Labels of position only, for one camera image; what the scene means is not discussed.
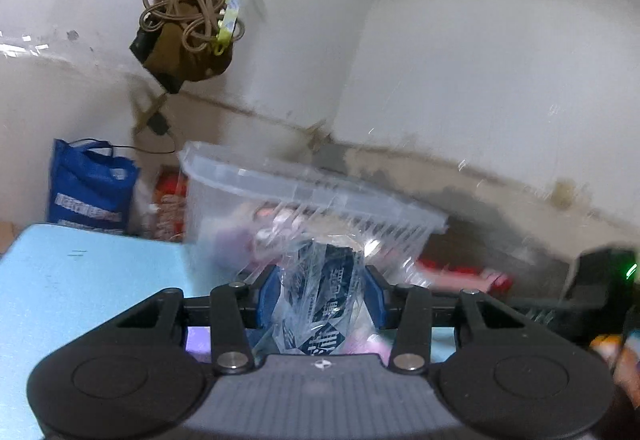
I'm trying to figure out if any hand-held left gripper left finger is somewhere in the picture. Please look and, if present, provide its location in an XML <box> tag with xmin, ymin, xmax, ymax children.
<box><xmin>117</xmin><ymin>264</ymin><xmax>283</xmax><ymax>375</ymax></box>

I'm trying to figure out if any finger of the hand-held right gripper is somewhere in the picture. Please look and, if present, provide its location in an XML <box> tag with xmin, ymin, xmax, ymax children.
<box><xmin>509</xmin><ymin>299</ymin><xmax>577</xmax><ymax>337</ymax></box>

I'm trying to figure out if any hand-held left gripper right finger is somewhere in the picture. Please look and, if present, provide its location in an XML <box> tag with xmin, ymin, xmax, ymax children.
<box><xmin>364</xmin><ymin>264</ymin><xmax>527</xmax><ymax>375</ymax></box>

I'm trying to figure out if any clear-wrapped printed packet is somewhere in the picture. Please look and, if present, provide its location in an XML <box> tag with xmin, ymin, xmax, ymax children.
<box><xmin>249</xmin><ymin>233</ymin><xmax>382</xmax><ymax>359</ymax></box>

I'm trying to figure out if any clear plastic basket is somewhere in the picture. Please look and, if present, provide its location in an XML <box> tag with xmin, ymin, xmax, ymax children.
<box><xmin>178</xmin><ymin>141</ymin><xmax>449</xmax><ymax>287</ymax></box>

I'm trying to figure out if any dark headboard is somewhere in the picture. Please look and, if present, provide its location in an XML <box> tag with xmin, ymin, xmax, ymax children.
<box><xmin>440</xmin><ymin>200</ymin><xmax>587</xmax><ymax>307</ymax></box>

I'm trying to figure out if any black power adapter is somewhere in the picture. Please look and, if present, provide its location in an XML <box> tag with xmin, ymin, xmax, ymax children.
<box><xmin>149</xmin><ymin>112</ymin><xmax>174</xmax><ymax>136</ymax></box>

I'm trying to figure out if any blue tote bag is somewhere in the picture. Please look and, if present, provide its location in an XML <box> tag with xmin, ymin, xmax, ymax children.
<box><xmin>47</xmin><ymin>138</ymin><xmax>141</xmax><ymax>236</ymax></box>

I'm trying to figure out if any brown tape strip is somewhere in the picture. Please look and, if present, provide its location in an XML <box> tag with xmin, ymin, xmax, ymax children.
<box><xmin>132</xmin><ymin>92</ymin><xmax>169</xmax><ymax>136</ymax></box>

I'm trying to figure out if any olive brown hanging bag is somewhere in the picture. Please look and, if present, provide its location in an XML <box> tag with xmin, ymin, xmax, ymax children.
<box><xmin>129</xmin><ymin>0</ymin><xmax>236</xmax><ymax>94</ymax></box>

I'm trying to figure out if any black cable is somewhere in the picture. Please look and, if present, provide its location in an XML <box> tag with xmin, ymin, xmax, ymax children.
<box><xmin>74</xmin><ymin>134</ymin><xmax>177</xmax><ymax>157</ymax></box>

